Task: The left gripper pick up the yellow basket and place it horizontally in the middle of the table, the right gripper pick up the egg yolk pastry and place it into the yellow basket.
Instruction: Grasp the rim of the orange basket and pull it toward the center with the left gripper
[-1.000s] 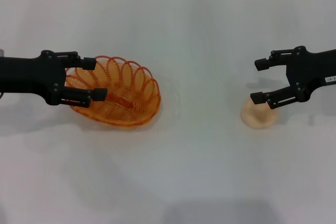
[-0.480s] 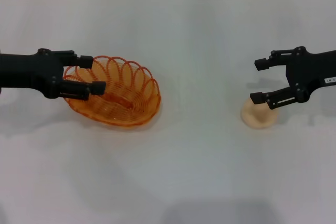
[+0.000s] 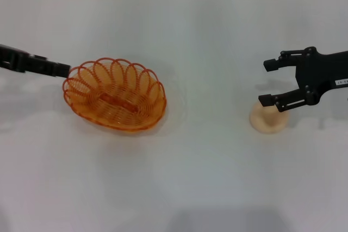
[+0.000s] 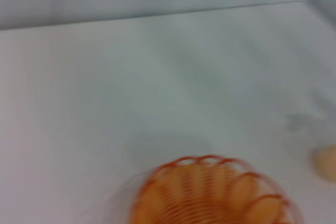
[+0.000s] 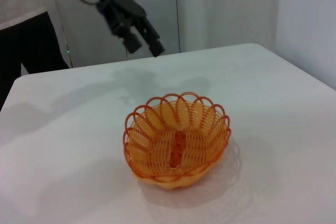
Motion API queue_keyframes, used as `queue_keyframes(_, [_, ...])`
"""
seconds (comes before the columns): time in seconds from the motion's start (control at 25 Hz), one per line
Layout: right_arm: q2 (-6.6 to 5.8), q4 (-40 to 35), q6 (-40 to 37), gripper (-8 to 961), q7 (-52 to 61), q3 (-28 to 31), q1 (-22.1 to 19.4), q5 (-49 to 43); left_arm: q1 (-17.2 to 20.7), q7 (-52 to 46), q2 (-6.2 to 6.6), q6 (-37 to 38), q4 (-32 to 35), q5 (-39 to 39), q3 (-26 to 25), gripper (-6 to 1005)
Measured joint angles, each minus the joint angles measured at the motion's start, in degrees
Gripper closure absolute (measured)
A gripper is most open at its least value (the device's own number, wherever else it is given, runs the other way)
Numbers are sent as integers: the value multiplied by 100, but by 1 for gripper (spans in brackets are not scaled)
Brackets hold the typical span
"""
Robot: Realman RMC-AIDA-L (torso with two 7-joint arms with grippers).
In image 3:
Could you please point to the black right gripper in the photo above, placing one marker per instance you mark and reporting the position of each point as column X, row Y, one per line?
column 323, row 71

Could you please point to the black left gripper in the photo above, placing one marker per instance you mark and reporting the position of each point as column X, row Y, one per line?
column 13, row 59

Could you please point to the orange woven plastic basket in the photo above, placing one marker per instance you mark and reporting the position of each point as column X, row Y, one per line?
column 117, row 99

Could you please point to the round cream bun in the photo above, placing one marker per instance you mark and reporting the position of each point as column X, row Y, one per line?
column 267, row 123

